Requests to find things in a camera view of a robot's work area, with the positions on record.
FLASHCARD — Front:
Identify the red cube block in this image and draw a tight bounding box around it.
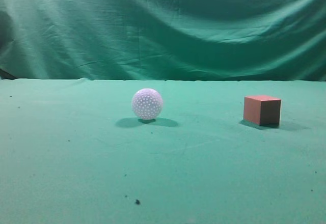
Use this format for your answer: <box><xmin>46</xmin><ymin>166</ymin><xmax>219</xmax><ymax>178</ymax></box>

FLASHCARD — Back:
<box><xmin>243</xmin><ymin>95</ymin><xmax>282</xmax><ymax>126</ymax></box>

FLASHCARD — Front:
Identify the white dimpled golf ball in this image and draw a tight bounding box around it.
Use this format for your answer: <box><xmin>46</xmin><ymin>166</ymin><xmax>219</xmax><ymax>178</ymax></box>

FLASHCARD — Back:
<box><xmin>131</xmin><ymin>88</ymin><xmax>163</xmax><ymax>120</ymax></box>

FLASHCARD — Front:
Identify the green backdrop cloth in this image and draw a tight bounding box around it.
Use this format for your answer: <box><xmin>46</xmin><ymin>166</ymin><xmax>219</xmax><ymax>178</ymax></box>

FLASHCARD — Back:
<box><xmin>1</xmin><ymin>0</ymin><xmax>325</xmax><ymax>81</ymax></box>

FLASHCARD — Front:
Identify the green table cloth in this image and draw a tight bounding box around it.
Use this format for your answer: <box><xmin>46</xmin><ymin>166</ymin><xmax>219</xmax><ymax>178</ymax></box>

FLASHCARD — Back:
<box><xmin>1</xmin><ymin>78</ymin><xmax>325</xmax><ymax>223</ymax></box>

